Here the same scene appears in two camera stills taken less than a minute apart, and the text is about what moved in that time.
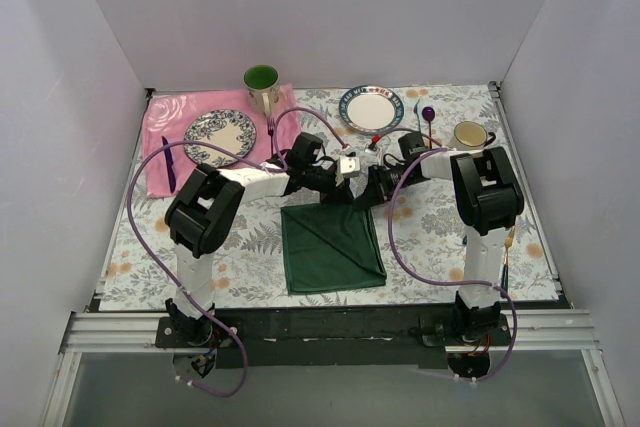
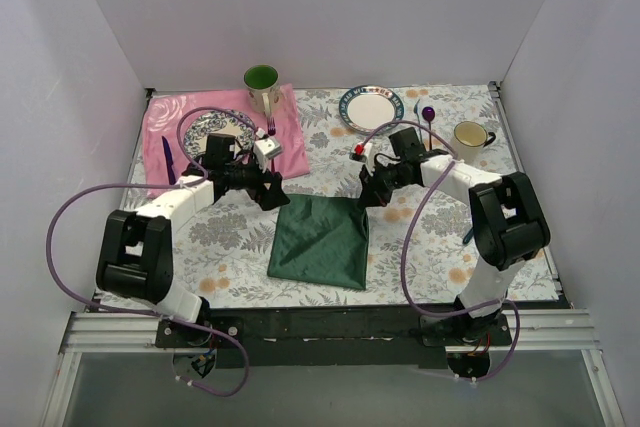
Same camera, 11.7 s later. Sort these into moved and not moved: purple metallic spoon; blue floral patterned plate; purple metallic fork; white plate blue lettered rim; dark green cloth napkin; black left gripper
Moved: dark green cloth napkin; black left gripper
Not moved: purple metallic spoon; blue floral patterned plate; white plate blue lettered rim; purple metallic fork
